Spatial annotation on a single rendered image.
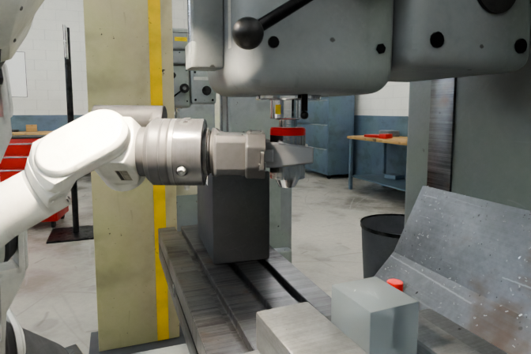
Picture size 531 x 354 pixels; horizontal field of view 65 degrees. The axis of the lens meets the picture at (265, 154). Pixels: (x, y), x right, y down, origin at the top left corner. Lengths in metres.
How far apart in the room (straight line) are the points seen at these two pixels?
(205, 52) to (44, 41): 9.21
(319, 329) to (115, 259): 2.00
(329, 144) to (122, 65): 5.95
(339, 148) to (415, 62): 7.42
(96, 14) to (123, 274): 1.32
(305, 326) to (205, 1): 0.36
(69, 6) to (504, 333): 9.50
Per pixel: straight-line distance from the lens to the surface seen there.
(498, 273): 0.74
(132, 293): 2.43
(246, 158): 0.49
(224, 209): 0.84
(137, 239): 2.33
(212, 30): 0.51
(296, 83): 0.45
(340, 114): 7.89
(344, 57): 0.47
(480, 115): 0.80
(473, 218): 0.79
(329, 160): 7.84
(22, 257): 1.12
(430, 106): 0.88
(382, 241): 2.41
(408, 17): 0.52
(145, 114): 0.58
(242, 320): 0.66
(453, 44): 0.54
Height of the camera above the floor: 1.29
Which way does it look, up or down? 6 degrees down
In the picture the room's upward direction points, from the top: straight up
